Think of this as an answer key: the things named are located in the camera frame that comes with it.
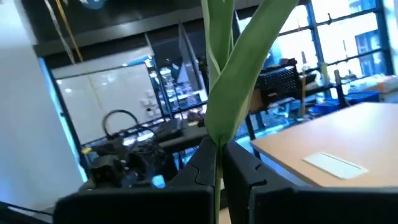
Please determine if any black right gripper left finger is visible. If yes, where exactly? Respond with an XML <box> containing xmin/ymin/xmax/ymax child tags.
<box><xmin>54</xmin><ymin>136</ymin><xmax>218</xmax><ymax>224</ymax></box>

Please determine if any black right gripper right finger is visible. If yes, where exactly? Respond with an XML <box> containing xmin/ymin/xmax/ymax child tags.
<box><xmin>222</xmin><ymin>141</ymin><xmax>398</xmax><ymax>224</ymax></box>

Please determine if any artificial tulip with green leaves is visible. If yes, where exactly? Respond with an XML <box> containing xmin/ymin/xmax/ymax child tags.
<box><xmin>200</xmin><ymin>0</ymin><xmax>300</xmax><ymax>224</ymax></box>

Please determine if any white table cover plate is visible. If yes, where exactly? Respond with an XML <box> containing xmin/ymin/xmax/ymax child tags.
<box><xmin>302</xmin><ymin>151</ymin><xmax>369</xmax><ymax>180</ymax></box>

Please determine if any light wooden table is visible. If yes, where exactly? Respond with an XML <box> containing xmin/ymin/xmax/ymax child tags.
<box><xmin>251</xmin><ymin>101</ymin><xmax>398</xmax><ymax>188</ymax></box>

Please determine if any black desk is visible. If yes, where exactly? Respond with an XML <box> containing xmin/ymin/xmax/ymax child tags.
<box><xmin>155</xmin><ymin>123</ymin><xmax>210</xmax><ymax>154</ymax></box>

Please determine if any blue plastic bin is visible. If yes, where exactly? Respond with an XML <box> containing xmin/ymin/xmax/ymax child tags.
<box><xmin>310</xmin><ymin>99</ymin><xmax>343</xmax><ymax>116</ymax></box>
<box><xmin>345</xmin><ymin>90</ymin><xmax>381</xmax><ymax>105</ymax></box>

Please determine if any white whiteboard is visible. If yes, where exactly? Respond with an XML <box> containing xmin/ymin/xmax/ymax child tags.
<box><xmin>51</xmin><ymin>46</ymin><xmax>163</xmax><ymax>146</ymax></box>

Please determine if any black perforated crate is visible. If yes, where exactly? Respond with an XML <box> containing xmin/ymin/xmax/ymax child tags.
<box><xmin>254</xmin><ymin>65</ymin><xmax>301</xmax><ymax>104</ymax></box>

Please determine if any black equipment with cables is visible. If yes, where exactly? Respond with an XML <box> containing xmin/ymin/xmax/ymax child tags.
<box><xmin>88</xmin><ymin>136</ymin><xmax>178</xmax><ymax>189</ymax></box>

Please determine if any black looped cable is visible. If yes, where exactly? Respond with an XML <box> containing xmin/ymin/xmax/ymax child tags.
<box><xmin>101</xmin><ymin>109</ymin><xmax>140</xmax><ymax>139</ymax></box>

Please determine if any yellow hanging strap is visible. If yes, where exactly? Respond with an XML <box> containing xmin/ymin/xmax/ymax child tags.
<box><xmin>54</xmin><ymin>0</ymin><xmax>84</xmax><ymax>63</ymax></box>

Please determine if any grey hanging strap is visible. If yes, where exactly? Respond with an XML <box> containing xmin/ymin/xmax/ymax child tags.
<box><xmin>43</xmin><ymin>0</ymin><xmax>76</xmax><ymax>65</ymax></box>

